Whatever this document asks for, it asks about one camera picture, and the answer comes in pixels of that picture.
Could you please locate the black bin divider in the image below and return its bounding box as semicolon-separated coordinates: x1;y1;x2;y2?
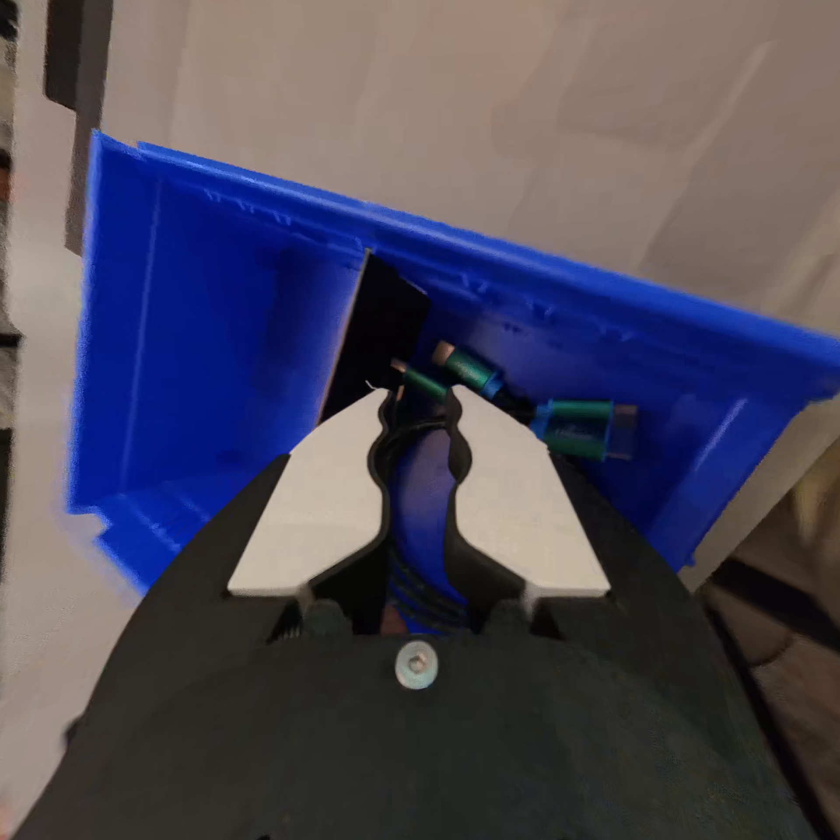
317;248;433;429

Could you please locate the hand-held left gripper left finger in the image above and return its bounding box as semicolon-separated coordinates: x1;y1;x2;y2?
226;388;396;626

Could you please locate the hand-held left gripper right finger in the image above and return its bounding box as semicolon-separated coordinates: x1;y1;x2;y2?
444;385;614;626

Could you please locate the large green usb plug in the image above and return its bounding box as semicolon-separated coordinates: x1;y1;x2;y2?
533;398;639;463

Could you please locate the blue plastic bin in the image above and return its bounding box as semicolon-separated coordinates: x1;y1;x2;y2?
66;130;840;595

